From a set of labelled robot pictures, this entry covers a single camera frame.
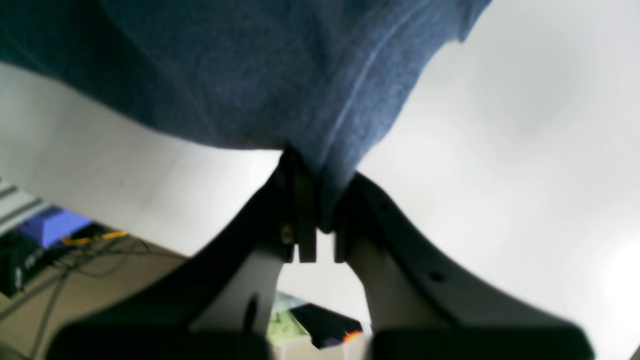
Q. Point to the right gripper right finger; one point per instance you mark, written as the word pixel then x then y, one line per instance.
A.
pixel 424 306

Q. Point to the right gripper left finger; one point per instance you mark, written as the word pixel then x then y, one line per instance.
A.
pixel 217 305

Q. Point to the dark blue t-shirt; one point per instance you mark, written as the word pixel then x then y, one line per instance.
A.
pixel 327 78

